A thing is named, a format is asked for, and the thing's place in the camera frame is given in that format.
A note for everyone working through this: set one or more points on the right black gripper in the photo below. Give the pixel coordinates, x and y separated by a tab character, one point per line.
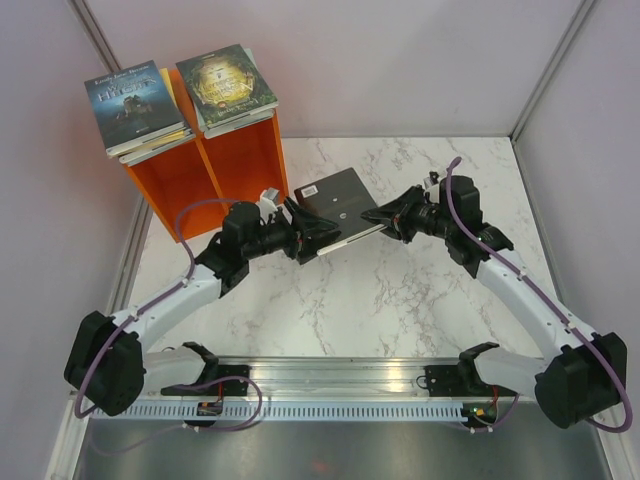
401	227

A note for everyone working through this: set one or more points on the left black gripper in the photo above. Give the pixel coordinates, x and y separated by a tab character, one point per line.
303	226

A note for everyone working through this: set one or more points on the black book with barcode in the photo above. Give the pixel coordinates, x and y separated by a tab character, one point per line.
341	197

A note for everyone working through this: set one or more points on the pale Great Gatsby book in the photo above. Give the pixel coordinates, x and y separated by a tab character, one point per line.
235	122

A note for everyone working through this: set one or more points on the teal Jules Verne book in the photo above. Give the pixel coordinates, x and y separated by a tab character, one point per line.
238	124

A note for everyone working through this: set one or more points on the green garden book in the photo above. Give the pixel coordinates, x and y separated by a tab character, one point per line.
225	82

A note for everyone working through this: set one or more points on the purple galaxy Crusoe book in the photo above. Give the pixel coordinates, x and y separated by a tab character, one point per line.
143	154

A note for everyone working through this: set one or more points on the yellow book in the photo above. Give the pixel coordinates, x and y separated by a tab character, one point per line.
177	133

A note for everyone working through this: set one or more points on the dark Wuthering Heights book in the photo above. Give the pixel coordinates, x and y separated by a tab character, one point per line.
133	107

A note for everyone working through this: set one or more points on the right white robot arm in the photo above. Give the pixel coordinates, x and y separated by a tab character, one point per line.
579	373

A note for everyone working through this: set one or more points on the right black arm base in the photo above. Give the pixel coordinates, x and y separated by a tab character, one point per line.
445	380

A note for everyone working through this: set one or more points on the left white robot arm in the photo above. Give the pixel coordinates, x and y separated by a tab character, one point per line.
106	361

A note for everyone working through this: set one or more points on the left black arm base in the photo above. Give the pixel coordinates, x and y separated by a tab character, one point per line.
220	382

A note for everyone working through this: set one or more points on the orange wooden shelf box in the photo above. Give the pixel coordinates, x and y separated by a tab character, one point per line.
191	186

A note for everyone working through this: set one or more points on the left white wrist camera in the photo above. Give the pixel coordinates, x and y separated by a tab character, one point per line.
268	203

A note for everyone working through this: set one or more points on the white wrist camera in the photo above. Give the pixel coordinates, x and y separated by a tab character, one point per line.
268	203
431	182

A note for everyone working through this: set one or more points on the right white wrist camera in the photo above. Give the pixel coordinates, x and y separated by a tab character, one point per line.
431	182

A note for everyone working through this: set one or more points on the white slotted cable duct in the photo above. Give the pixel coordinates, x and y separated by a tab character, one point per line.
241	410

